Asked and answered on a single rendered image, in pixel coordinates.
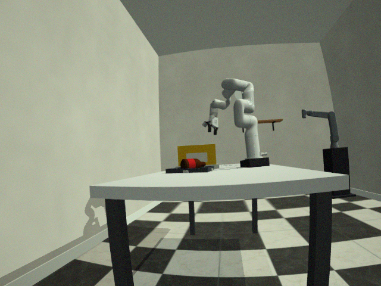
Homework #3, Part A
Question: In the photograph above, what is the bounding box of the yellow divided crate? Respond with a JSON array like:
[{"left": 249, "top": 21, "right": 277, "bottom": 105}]
[{"left": 177, "top": 144, "right": 216, "bottom": 166}]

